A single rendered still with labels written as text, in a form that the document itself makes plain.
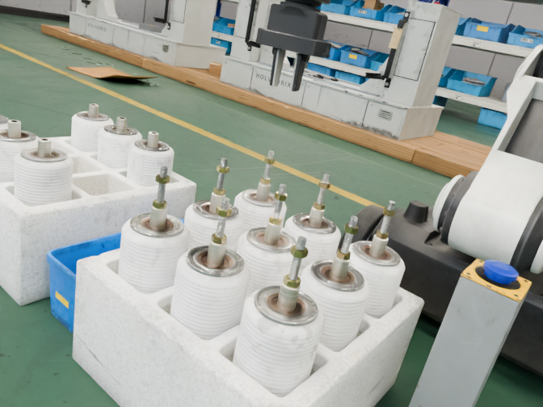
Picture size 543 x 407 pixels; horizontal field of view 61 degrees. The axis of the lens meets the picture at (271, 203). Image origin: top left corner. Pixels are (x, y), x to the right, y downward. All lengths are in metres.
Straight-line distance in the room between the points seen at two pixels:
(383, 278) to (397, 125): 2.04
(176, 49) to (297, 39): 3.14
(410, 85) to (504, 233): 1.99
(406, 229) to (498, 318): 0.45
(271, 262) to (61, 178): 0.43
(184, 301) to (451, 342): 0.34
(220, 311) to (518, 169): 0.54
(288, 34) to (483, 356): 0.53
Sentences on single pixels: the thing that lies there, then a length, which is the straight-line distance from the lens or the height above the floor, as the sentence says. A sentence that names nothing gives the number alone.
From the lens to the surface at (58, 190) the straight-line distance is 0.91.
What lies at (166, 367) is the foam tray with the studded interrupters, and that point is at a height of 0.13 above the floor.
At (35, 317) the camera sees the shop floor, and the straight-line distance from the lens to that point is 0.93.
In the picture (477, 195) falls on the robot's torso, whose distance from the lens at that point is 0.84.
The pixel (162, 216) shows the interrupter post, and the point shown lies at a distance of 0.67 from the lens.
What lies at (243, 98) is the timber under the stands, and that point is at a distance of 3.23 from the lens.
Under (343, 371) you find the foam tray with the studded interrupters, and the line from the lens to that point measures 0.60.
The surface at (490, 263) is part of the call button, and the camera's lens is 0.63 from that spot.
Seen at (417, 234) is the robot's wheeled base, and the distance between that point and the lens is 1.02.
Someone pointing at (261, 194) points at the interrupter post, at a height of 0.26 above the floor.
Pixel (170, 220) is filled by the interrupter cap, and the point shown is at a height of 0.25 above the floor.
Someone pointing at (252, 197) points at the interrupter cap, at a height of 0.25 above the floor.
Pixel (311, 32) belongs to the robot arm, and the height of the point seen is 0.55.
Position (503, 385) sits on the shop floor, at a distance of 1.05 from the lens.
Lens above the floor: 0.55
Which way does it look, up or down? 21 degrees down
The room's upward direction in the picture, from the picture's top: 12 degrees clockwise
